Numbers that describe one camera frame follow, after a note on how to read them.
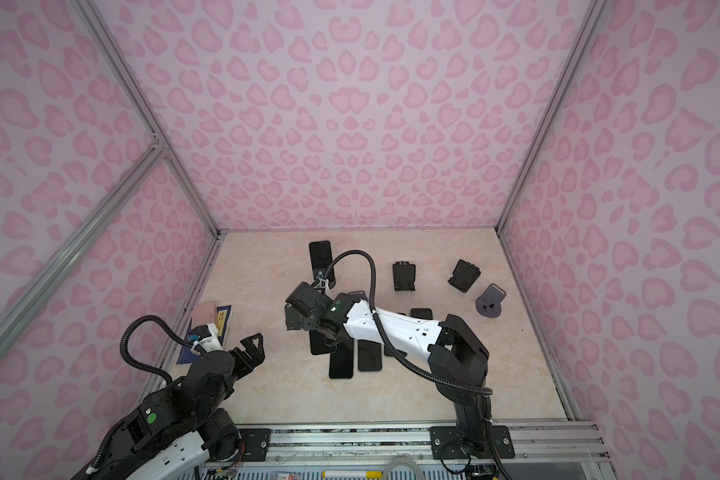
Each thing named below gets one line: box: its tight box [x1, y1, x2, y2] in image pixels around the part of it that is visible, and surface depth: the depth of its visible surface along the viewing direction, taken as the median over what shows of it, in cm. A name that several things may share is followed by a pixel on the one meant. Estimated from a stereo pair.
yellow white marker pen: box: [321, 470, 383, 479], surface depth 71 cm
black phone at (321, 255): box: [309, 241, 336, 289], surface depth 99 cm
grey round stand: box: [476, 283, 506, 318], surface depth 95 cm
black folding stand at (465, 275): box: [448, 259, 481, 293], surface depth 103 cm
